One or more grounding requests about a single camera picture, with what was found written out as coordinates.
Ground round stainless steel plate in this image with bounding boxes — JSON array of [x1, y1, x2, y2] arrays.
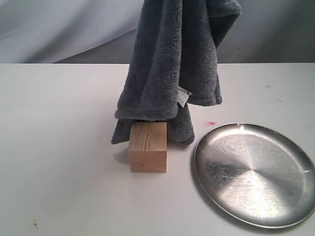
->
[[192, 122, 315, 229]]

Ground light wooden cube block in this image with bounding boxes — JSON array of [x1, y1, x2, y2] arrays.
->
[[128, 122, 167, 173]]

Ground grey backdrop cloth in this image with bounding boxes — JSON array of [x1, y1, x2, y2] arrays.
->
[[0, 0, 315, 63]]

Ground grey fleece towel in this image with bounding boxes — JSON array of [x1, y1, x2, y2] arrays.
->
[[111, 0, 242, 146]]

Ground white care label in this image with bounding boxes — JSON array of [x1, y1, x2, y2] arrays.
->
[[177, 87, 192, 107]]

